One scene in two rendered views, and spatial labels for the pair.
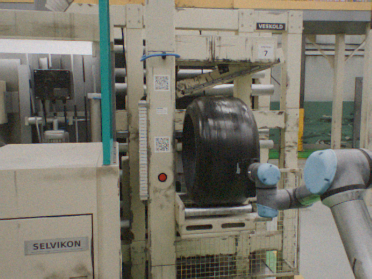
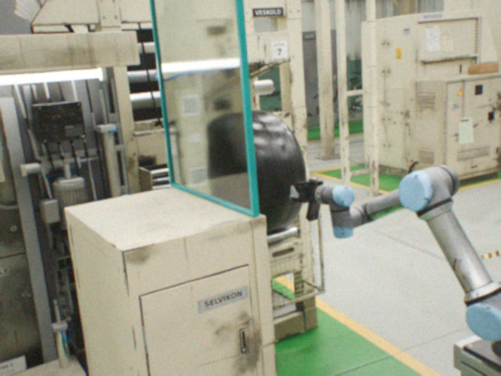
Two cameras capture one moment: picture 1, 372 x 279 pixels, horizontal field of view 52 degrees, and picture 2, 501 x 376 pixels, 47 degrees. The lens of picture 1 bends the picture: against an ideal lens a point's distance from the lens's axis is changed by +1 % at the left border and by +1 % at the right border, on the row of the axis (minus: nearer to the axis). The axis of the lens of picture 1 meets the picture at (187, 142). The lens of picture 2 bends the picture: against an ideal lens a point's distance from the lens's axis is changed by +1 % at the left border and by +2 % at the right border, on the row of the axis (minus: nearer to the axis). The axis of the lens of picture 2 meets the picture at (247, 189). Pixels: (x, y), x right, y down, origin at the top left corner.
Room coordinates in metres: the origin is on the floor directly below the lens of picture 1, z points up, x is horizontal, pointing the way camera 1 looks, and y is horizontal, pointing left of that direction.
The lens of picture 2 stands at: (-0.42, 0.70, 1.68)
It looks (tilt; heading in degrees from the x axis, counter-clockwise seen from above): 13 degrees down; 341
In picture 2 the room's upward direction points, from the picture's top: 5 degrees counter-clockwise
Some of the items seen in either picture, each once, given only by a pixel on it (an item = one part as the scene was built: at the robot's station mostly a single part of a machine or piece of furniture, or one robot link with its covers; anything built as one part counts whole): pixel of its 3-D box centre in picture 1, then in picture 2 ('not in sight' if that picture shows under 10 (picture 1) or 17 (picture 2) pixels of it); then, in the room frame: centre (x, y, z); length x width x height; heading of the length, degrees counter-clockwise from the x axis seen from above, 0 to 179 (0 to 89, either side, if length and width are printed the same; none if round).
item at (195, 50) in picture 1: (219, 52); (224, 52); (2.23, -0.18, 1.71); 0.61 x 0.25 x 0.15; 101
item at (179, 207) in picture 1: (175, 204); not in sight; (1.89, 0.06, 0.90); 0.40 x 0.03 x 0.10; 11
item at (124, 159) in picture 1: (127, 214); not in sight; (2.66, 0.43, 0.61); 0.33 x 0.06 x 0.86; 11
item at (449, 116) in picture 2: not in sight; (455, 129); (5.13, -3.98, 0.62); 0.91 x 0.58 x 1.25; 96
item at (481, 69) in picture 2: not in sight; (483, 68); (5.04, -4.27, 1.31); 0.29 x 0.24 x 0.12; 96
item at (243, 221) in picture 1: (216, 223); (264, 254); (1.78, -0.14, 0.83); 0.36 x 0.09 x 0.06; 101
